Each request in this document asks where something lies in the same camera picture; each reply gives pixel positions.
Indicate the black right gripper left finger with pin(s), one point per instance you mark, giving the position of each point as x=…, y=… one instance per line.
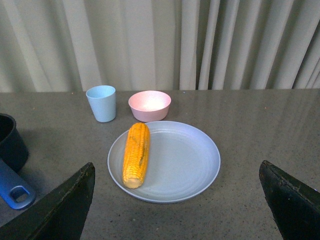
x=60, y=215

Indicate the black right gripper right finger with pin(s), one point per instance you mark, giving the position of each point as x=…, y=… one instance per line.
x=295, y=206

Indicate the yellow corn cob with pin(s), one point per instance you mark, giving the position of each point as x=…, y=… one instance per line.
x=136, y=156

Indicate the dark blue saucepan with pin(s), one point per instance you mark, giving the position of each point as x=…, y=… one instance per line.
x=14, y=190

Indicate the light blue plate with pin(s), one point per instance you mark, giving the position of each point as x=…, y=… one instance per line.
x=183, y=162

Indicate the light blue plastic cup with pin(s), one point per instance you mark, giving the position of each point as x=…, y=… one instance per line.
x=102, y=100

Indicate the pink plastic bowl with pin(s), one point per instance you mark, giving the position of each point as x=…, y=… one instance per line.
x=149, y=105

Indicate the beige curtain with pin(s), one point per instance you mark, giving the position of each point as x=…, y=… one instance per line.
x=73, y=45

